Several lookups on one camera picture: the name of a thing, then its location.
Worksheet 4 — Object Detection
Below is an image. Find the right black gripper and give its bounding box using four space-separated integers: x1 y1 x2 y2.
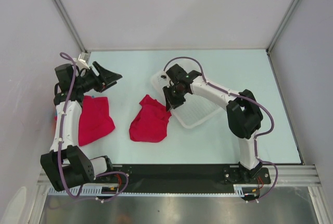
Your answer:
164 83 187 111

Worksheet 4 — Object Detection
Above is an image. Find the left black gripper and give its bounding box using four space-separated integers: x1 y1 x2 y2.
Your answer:
74 61 122 93

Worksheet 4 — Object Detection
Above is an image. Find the red t shirt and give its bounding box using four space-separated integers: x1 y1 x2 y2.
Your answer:
78 96 116 146
129 94 171 143

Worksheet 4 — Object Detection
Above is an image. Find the white perforated plastic basket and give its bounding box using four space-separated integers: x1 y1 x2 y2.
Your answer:
150 70 223 129

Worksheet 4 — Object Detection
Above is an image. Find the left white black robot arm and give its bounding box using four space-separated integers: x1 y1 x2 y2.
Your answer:
40 61 122 192

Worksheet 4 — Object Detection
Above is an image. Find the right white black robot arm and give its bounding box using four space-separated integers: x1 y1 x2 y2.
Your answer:
162 64 263 183

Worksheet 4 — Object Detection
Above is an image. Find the folded red t shirt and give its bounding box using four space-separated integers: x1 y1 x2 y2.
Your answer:
78 96 116 146

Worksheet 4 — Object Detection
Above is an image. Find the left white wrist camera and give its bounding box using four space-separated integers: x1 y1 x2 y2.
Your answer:
74 52 91 71

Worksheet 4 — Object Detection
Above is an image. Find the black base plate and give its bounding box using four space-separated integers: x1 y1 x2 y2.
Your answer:
84 163 272 194

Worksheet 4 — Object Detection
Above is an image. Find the right slotted cable duct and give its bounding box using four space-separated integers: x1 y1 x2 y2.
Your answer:
234 184 261 198

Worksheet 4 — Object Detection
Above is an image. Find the slotted cable duct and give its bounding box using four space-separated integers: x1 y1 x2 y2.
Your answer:
48 184 119 196
234 184 261 198

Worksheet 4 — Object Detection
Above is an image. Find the left slotted cable duct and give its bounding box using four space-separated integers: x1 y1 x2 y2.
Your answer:
48 184 119 196

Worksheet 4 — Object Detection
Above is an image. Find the aluminium frame rail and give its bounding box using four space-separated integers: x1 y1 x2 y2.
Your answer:
276 165 321 187

